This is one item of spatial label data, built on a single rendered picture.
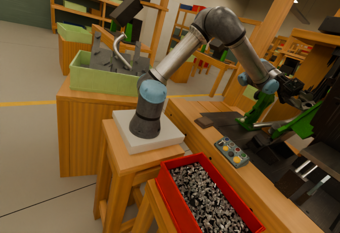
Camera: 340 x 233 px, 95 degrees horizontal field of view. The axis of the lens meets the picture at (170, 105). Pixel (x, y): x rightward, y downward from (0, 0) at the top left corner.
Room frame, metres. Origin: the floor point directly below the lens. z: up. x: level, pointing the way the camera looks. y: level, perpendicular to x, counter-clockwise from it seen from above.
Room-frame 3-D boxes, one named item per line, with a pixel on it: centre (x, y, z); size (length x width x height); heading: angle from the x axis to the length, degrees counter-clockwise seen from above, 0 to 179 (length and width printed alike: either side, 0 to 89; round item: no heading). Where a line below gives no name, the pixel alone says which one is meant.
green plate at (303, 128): (0.67, -0.61, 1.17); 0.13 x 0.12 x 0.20; 37
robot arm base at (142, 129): (0.61, 0.08, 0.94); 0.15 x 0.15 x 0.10
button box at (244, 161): (0.62, -0.35, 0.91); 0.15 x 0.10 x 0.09; 37
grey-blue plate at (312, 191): (0.48, -0.63, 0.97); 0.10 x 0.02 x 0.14; 127
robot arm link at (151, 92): (0.62, 0.09, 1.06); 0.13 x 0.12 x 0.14; 20
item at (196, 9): (7.15, -0.01, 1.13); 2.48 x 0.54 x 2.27; 44
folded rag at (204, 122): (0.83, -0.23, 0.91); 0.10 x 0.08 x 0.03; 137
